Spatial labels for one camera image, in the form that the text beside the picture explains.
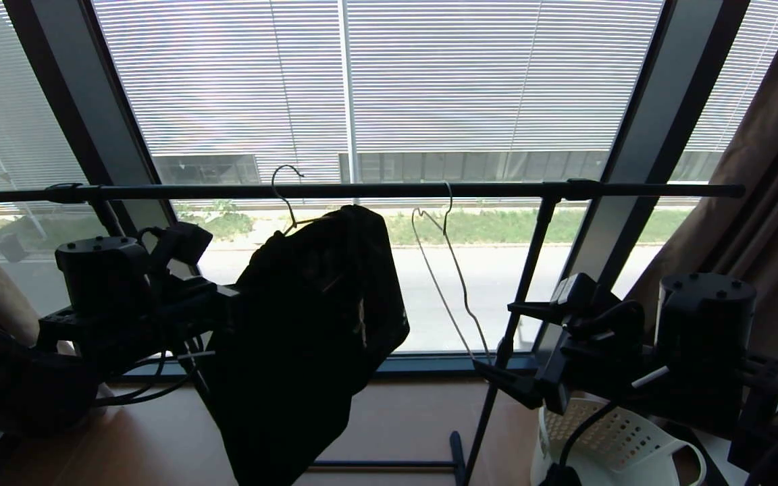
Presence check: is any pink clothes hanger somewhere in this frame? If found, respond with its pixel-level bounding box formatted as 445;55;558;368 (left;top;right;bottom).
411;182;496;363
270;164;337;237

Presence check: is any black garment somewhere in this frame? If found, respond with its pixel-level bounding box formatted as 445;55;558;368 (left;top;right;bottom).
195;204;412;486

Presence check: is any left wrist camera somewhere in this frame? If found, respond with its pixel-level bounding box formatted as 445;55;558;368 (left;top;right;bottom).
151;221;215;268

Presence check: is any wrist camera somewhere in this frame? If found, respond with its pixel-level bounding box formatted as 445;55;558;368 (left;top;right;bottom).
550;271;600;309
151;221;215;268

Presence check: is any black clothes rack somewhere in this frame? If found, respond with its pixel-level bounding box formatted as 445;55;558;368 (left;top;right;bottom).
0;178;746;486

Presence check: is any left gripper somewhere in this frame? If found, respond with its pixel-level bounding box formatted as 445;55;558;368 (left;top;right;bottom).
157;278;242;326

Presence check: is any window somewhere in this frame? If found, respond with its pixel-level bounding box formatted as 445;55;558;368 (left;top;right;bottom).
0;0;778;376

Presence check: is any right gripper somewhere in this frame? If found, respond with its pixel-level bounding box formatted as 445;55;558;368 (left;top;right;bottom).
472;300;658;415

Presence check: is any white laundry basket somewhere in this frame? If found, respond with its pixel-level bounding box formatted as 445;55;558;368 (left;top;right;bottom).
529;391;708;486

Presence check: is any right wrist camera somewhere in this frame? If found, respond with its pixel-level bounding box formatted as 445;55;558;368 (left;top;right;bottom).
550;271;600;309

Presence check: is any black cable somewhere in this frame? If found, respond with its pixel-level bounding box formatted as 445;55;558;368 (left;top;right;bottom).
556;397;627;486
90;329;198;408

